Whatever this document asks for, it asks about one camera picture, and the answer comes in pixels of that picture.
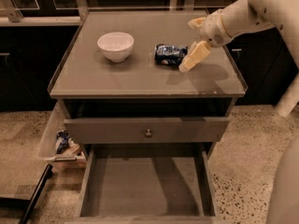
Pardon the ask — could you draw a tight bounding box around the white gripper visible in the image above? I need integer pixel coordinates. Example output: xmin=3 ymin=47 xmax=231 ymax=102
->
xmin=178 ymin=9 xmax=233 ymax=73

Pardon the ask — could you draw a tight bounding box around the blue pepsi can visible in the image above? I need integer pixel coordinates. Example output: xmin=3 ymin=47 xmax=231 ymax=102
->
xmin=154 ymin=44 xmax=188 ymax=66

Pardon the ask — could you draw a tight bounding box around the closed grey top drawer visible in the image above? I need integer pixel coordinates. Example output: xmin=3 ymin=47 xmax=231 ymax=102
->
xmin=64 ymin=117 xmax=229 ymax=144

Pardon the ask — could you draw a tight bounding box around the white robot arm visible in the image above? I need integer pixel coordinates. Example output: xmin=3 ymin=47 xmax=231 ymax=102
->
xmin=179 ymin=0 xmax=299 ymax=224

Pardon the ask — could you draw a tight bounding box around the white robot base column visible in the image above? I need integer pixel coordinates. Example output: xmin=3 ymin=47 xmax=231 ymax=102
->
xmin=275 ymin=74 xmax=299 ymax=118

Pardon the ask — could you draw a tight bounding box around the white metal railing frame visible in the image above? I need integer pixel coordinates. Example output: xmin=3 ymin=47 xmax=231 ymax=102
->
xmin=0 ymin=0 xmax=250 ymax=28

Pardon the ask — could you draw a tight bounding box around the black pole on floor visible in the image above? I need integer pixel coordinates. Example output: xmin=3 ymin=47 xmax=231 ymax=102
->
xmin=19 ymin=164 xmax=53 ymax=224

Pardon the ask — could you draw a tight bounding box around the white ceramic bowl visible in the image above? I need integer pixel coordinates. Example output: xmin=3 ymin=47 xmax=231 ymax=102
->
xmin=97 ymin=32 xmax=135 ymax=63

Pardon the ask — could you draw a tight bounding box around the open grey middle drawer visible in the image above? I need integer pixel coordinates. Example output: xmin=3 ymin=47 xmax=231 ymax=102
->
xmin=65 ymin=144 xmax=230 ymax=224

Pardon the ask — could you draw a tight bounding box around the round brass drawer knob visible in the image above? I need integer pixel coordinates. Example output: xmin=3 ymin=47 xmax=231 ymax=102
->
xmin=145 ymin=129 xmax=152 ymax=138

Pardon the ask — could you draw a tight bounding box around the grey drawer cabinet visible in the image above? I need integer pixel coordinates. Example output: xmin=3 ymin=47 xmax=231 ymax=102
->
xmin=47 ymin=10 xmax=249 ymax=224

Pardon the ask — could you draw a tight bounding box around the clear plastic bin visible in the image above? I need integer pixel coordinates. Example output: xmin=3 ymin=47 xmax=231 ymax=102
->
xmin=38 ymin=104 xmax=86 ymax=170

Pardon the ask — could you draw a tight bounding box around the blue snack bag in bin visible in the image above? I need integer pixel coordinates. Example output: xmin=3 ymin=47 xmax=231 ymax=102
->
xmin=55 ymin=130 xmax=69 ymax=154

